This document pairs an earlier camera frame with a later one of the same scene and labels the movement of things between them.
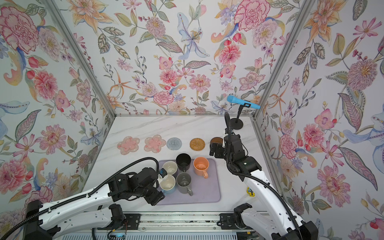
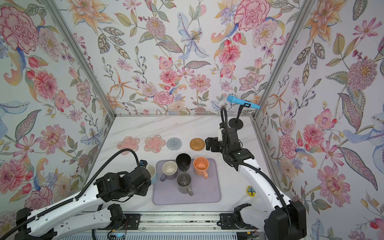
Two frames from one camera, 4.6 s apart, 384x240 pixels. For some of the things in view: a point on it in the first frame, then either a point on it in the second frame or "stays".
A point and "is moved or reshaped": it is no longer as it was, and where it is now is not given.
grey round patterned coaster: (174, 143) stays
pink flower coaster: (129, 144) stays
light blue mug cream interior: (168, 183) is moved or reshaped
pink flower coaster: (154, 143) stays
